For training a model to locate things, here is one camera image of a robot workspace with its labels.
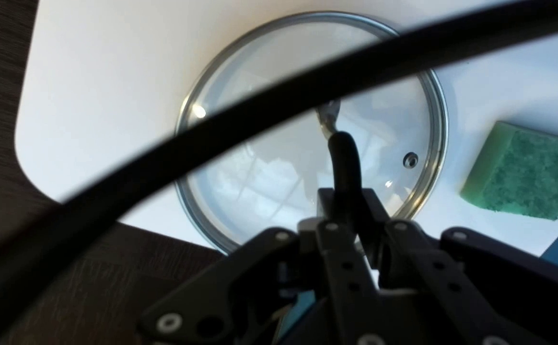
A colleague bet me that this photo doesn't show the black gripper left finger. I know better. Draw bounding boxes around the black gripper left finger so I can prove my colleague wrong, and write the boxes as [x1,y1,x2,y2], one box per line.
[139,186,357,345]

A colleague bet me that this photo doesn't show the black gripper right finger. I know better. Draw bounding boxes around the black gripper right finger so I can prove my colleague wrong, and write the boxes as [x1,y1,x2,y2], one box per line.
[354,186,558,345]

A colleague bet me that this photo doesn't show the glass lid with black handle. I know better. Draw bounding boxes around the glass lid with black handle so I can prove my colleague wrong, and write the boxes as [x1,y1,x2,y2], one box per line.
[175,9,451,255]

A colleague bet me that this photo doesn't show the green sponge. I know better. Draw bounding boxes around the green sponge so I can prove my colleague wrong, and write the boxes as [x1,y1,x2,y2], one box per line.
[459,121,558,222]

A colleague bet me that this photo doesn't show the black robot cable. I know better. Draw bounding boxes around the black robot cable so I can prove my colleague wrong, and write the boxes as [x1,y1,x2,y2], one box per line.
[0,0,558,333]

